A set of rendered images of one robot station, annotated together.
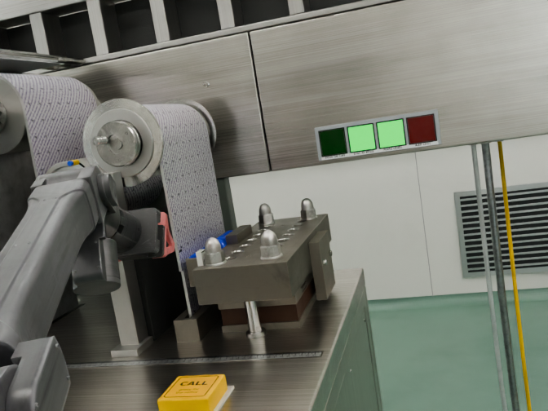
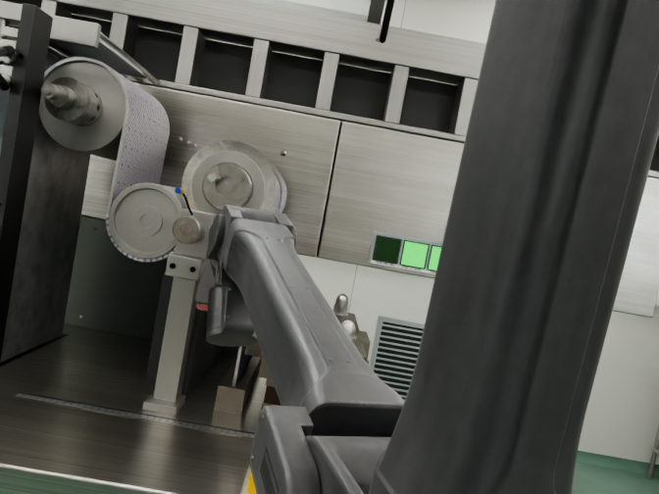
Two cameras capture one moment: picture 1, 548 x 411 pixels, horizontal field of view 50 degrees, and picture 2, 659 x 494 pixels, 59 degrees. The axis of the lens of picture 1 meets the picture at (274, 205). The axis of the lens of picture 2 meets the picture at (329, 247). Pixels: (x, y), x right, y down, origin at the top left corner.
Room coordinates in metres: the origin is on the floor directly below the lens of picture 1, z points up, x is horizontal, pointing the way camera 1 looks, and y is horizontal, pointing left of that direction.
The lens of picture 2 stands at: (0.06, 0.33, 1.23)
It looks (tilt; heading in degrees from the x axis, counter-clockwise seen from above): 3 degrees down; 343
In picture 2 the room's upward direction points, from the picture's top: 10 degrees clockwise
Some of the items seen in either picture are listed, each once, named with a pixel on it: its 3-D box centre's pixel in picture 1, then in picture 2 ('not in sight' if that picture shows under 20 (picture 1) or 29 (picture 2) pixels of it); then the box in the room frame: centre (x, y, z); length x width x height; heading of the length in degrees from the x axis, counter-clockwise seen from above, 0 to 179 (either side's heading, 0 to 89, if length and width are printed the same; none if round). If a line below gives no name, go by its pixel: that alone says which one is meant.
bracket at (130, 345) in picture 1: (115, 264); (179, 310); (0.97, 0.28, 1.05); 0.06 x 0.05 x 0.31; 164
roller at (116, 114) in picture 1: (155, 138); (240, 190); (1.11, 0.20, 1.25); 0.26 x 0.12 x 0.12; 164
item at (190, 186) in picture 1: (196, 206); not in sight; (1.09, 0.14, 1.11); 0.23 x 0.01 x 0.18; 164
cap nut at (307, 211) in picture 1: (307, 208); (341, 303); (1.24, -0.07, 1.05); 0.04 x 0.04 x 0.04
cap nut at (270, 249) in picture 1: (269, 243); (346, 333); (0.94, 0.02, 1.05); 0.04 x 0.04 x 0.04
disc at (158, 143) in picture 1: (122, 143); (228, 187); (0.99, 0.23, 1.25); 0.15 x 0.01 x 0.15; 74
